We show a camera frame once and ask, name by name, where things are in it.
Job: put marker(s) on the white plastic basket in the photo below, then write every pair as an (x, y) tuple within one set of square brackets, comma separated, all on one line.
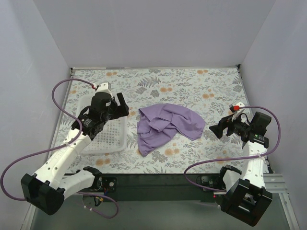
[(109, 137)]

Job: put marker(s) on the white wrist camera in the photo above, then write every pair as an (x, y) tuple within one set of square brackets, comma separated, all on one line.
[(237, 110), (103, 87)]

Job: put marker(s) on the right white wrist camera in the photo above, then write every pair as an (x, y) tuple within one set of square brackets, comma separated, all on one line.
[(237, 110)]

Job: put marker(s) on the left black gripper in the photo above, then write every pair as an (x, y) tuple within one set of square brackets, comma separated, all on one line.
[(117, 108)]

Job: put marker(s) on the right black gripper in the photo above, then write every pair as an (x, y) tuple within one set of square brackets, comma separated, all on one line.
[(227, 125)]

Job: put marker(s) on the aluminium frame rail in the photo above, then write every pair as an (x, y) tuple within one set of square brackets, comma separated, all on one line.
[(275, 183)]

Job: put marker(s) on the purple t shirt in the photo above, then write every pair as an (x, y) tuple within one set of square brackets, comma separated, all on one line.
[(159, 123)]

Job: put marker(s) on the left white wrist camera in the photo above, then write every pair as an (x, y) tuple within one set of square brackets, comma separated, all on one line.
[(103, 87)]

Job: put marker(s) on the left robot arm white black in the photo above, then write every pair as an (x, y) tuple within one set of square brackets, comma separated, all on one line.
[(48, 187)]

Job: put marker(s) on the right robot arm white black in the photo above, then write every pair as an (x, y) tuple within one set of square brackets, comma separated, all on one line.
[(246, 196)]

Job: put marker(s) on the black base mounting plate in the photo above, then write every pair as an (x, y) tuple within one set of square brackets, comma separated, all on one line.
[(152, 187)]

